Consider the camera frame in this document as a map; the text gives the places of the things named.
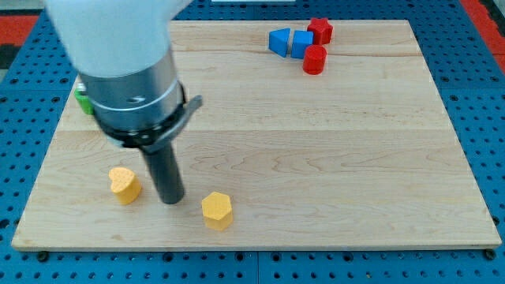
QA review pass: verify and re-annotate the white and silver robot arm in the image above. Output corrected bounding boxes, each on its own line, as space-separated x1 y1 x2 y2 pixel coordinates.
44 0 202 153

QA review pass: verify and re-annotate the wooden board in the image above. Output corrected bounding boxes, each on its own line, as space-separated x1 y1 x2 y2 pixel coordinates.
12 20 502 252

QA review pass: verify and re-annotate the yellow hexagon block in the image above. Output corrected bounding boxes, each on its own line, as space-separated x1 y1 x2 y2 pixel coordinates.
201 192 234 231

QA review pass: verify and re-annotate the yellow heart block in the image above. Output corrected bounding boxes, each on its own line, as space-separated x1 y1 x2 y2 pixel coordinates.
108 167 142 205

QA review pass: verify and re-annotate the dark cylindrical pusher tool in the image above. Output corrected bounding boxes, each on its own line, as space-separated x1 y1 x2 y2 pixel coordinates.
141 142 185 204

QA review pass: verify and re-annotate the blue square block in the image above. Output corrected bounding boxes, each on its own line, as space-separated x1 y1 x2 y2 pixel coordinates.
291 30 313 59

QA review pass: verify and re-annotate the red cylinder block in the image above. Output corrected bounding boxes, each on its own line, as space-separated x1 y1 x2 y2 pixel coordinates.
302 45 327 75

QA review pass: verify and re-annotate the green block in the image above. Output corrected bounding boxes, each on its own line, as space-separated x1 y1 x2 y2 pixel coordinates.
74 88 93 115

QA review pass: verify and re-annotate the red star block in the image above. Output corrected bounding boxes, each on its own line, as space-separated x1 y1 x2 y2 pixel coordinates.
307 17 333 45

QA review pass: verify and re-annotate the blue triangle block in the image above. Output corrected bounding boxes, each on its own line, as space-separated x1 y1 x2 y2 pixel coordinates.
268 28 290 58

